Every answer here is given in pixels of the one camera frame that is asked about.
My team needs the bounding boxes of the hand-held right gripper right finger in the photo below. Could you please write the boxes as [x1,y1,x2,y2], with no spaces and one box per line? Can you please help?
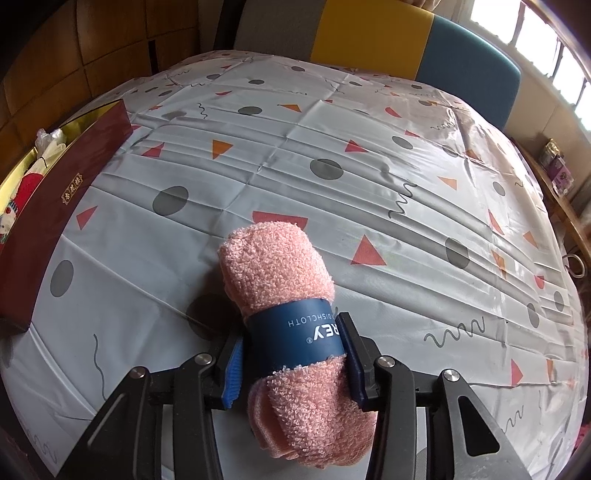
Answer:
[335,312,532,480]

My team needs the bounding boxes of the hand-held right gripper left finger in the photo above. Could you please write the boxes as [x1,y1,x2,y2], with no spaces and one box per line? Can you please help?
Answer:
[58,336,245,480]

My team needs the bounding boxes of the pink towel with blue band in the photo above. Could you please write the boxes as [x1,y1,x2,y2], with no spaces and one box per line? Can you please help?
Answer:
[218,220,379,468]

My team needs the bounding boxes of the maroon gift box gold lining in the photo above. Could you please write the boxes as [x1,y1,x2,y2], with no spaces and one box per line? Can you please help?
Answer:
[0,98,134,334]

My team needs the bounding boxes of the red sock with cream cuff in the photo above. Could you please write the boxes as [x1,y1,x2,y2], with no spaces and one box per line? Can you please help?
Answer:
[0,164,42,245]

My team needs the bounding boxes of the clear plastic bag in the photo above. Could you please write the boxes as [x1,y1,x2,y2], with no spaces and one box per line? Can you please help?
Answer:
[36,128,68,160]

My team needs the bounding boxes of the wooden side shelf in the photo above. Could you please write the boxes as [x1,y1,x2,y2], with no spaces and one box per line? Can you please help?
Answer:
[515,136,591,287]

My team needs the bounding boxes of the purple box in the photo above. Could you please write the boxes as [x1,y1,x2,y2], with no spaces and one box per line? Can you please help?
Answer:
[551,157,575,197]

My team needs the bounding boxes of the gold packet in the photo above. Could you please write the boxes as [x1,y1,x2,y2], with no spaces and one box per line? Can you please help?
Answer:
[540,138,561,169]

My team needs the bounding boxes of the grey yellow blue headboard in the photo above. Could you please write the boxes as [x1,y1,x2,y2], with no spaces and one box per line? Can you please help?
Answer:
[233,0,522,134]

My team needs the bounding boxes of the black rolled mat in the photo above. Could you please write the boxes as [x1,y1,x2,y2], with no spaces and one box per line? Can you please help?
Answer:
[212,0,245,49]

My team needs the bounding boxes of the wooden wardrobe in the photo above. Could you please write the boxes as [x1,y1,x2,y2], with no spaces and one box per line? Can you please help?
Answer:
[0,0,204,171]

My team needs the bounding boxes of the window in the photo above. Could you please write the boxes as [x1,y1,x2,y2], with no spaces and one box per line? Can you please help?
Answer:
[466,0,591,107]

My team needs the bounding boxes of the white cable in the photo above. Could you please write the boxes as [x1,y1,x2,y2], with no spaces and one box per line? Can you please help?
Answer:
[561,251,585,278]

